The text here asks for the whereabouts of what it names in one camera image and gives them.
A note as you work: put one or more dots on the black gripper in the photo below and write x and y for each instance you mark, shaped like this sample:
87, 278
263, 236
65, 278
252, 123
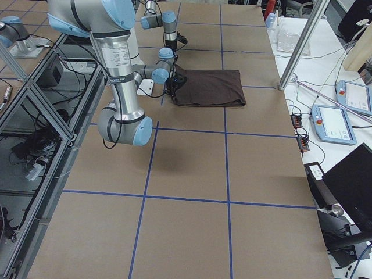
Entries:
170, 45
171, 85

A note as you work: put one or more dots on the wooden board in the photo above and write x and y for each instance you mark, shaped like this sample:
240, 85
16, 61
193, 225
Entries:
360, 52

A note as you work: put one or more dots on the black stand with metal cup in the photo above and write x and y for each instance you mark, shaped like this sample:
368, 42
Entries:
345, 242

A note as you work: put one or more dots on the aluminium frame rack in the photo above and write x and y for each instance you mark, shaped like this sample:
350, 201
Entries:
44, 125

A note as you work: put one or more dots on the red cylinder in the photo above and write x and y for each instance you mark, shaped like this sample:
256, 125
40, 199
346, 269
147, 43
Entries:
270, 6

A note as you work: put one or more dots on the black connector module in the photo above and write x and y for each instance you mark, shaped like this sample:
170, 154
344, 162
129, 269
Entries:
296, 121
303, 143

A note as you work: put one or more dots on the far black connector module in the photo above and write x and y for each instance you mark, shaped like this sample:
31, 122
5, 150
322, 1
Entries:
296, 121

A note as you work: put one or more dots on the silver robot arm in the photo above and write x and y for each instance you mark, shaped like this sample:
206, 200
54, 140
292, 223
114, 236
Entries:
154, 18
110, 27

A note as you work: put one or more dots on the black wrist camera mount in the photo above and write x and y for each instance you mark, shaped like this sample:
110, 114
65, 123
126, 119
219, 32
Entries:
182, 39
179, 80

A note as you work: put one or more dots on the dark brown t-shirt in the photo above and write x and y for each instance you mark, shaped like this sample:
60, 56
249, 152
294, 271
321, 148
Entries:
210, 88

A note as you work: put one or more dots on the white power strip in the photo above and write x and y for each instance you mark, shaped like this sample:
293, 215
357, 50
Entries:
36, 170

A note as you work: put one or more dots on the black monitor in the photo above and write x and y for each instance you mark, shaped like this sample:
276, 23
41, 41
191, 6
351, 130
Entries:
350, 183

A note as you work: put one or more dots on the near black connector module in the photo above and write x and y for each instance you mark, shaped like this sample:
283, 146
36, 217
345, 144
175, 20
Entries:
303, 143

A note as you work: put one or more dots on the clear plastic bag with cardboard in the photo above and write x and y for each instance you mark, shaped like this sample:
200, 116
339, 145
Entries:
287, 40

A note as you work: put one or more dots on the neighbouring robot arm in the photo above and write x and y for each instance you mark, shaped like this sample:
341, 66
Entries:
22, 44

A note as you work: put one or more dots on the aluminium profile post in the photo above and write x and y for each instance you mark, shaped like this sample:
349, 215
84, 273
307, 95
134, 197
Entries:
311, 24

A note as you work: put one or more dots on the blue teach pendant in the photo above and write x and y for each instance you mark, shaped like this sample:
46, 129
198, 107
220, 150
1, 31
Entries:
332, 125
354, 96

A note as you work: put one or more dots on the far blue teach pendant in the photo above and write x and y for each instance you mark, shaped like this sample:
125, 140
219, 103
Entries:
354, 96

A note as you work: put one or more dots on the black box under rack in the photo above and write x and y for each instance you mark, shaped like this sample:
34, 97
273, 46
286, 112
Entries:
52, 74

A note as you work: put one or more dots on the metal grabber stick green tip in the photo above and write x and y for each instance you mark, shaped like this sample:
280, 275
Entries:
306, 85

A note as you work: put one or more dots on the brown paper table cover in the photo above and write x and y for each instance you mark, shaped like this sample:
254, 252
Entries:
216, 193

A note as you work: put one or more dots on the near blue teach pendant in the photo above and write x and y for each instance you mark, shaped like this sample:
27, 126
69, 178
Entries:
332, 125

